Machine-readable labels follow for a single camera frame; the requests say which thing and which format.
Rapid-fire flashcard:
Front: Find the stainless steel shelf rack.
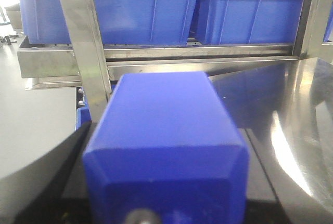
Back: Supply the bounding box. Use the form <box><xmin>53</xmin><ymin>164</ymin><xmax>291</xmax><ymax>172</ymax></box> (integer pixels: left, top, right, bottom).
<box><xmin>17</xmin><ymin>0</ymin><xmax>332</xmax><ymax>122</ymax></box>

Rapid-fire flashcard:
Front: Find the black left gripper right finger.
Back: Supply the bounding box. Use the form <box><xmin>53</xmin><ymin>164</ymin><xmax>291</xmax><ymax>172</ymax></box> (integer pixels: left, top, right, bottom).
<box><xmin>238</xmin><ymin>127</ymin><xmax>333</xmax><ymax>224</ymax></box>

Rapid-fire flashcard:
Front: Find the blue bin right on shelf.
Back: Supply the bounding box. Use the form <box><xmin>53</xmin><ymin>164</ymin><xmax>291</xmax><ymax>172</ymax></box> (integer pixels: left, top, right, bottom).
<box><xmin>195</xmin><ymin>0</ymin><xmax>303</xmax><ymax>45</ymax></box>

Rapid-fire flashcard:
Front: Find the blue bin on shelf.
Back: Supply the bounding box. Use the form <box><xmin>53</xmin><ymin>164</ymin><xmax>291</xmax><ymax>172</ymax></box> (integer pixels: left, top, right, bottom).
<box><xmin>195</xmin><ymin>0</ymin><xmax>303</xmax><ymax>45</ymax></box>
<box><xmin>20</xmin><ymin>0</ymin><xmax>196</xmax><ymax>45</ymax></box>

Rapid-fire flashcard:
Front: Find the blue bin below shelf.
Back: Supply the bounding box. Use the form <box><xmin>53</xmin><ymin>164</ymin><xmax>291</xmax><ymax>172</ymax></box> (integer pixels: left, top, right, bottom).
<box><xmin>75</xmin><ymin>107</ymin><xmax>91</xmax><ymax>130</ymax></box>

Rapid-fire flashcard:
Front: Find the blue bin left on shelf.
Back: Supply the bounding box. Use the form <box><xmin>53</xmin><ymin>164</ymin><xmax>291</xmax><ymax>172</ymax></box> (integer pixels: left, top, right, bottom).
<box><xmin>20</xmin><ymin>0</ymin><xmax>196</xmax><ymax>45</ymax></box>

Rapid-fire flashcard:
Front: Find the blue plastic bottle part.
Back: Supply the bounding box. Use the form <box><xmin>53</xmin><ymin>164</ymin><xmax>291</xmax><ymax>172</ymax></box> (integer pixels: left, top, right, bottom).
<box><xmin>82</xmin><ymin>72</ymin><xmax>249</xmax><ymax>223</ymax></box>

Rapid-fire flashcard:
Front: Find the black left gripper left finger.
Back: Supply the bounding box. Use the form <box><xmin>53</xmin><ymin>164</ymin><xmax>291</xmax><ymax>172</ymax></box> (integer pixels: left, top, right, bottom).
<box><xmin>1</xmin><ymin>122</ymin><xmax>91</xmax><ymax>223</ymax></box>

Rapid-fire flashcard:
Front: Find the far right blue bin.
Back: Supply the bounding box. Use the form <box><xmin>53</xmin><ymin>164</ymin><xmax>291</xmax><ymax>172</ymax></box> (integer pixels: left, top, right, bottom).
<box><xmin>323</xmin><ymin>6</ymin><xmax>333</xmax><ymax>42</ymax></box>

